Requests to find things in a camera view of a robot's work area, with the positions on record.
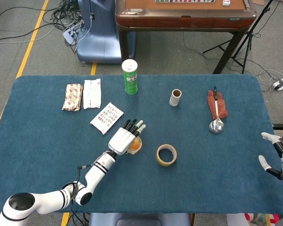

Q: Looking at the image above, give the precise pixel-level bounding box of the brown folded cloth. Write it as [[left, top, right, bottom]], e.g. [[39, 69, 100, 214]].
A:
[[207, 90, 229, 119]]

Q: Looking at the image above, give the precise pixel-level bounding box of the grey power strip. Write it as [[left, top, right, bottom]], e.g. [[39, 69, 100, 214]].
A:
[[62, 20, 85, 45]]

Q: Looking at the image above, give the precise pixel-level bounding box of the white snack packet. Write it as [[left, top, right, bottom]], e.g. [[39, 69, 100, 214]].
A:
[[83, 78, 102, 110]]

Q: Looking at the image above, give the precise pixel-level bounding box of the grey blue robot chassis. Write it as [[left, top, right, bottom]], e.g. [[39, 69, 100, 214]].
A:
[[88, 213, 191, 226]]

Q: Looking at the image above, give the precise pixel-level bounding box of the cardboard tube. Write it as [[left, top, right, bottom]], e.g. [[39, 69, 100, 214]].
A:
[[169, 89, 182, 107]]

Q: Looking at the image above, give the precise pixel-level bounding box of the red white item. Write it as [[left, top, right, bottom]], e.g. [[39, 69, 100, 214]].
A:
[[244, 213, 278, 226]]

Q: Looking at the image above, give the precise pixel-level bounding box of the yellow tape roll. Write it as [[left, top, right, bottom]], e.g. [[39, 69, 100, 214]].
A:
[[156, 144, 178, 167]]

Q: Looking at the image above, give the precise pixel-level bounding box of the black tripod stand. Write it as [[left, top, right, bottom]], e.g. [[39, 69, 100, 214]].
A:
[[202, 0, 274, 74]]

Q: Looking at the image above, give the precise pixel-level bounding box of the red patterned snack packet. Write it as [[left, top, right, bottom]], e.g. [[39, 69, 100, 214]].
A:
[[62, 83, 83, 112]]

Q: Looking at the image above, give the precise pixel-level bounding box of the orange jelly cup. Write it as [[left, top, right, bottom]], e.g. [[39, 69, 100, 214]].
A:
[[128, 137, 142, 155]]

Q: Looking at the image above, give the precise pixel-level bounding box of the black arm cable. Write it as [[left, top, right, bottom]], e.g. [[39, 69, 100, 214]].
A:
[[69, 164, 95, 214]]

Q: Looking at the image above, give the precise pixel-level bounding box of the green chips can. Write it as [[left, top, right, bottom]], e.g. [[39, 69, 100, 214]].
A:
[[121, 59, 139, 95]]

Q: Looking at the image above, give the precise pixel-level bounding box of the brown mahjong table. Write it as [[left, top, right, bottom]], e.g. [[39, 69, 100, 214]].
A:
[[115, 0, 258, 75]]

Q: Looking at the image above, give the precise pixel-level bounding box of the white foot pedal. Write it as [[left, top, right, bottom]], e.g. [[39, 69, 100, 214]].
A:
[[270, 74, 283, 91]]

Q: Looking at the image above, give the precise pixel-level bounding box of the blue table cloth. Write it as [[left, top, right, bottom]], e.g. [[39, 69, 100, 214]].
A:
[[0, 74, 283, 214]]

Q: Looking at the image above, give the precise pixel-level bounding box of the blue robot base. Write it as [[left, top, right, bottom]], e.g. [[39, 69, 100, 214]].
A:
[[76, 0, 136, 64]]

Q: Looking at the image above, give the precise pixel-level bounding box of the mahjong tile row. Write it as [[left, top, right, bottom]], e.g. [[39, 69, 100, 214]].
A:
[[155, 0, 216, 4]]

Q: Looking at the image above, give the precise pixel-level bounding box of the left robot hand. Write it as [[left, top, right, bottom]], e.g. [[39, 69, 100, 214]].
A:
[[108, 119, 147, 155]]

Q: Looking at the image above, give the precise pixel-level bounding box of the white printed card box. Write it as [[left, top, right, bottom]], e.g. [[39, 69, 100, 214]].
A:
[[90, 102, 125, 136]]

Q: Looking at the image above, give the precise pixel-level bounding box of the metal ladle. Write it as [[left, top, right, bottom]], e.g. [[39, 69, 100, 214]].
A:
[[208, 86, 225, 134]]

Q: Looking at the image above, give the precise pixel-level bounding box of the white floor cable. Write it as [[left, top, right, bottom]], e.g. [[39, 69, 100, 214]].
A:
[[256, 69, 283, 83]]

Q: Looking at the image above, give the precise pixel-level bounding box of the black cable bundle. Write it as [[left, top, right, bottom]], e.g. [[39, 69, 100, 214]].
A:
[[0, 0, 85, 54]]

